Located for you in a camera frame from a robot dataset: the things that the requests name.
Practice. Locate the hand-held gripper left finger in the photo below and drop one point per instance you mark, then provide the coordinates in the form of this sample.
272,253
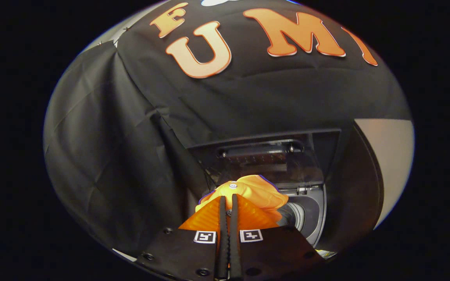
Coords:
222,242

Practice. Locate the dark transparent washing machine lid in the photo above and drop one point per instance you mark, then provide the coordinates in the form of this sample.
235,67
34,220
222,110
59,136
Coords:
272,164

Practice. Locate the yellow polo shirt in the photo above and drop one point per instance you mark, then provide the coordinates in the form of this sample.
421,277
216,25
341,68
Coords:
256,191

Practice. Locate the row of black cloth clips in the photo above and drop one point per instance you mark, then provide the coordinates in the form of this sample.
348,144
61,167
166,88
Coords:
125,29

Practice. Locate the small grey washing machine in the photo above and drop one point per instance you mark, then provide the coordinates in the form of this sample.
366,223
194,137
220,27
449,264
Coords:
311,210

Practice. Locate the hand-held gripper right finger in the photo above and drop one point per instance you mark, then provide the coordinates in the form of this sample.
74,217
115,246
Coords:
234,242

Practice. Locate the black backdrop cloth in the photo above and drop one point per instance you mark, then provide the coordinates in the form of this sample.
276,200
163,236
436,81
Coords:
111,156

